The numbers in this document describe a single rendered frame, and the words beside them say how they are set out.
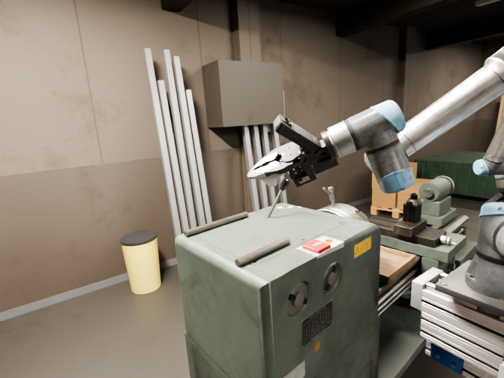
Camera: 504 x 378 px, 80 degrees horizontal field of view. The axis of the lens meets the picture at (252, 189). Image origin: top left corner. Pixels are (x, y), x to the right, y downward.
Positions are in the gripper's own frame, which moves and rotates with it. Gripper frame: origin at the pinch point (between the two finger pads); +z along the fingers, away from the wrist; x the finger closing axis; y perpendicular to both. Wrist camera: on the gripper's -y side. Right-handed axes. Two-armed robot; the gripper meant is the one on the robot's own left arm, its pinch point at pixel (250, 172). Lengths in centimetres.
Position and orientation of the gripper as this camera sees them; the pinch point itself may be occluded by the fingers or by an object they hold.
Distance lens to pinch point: 73.3
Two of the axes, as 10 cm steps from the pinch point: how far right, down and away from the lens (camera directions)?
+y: 4.7, 6.7, 5.7
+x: -0.4, -6.4, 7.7
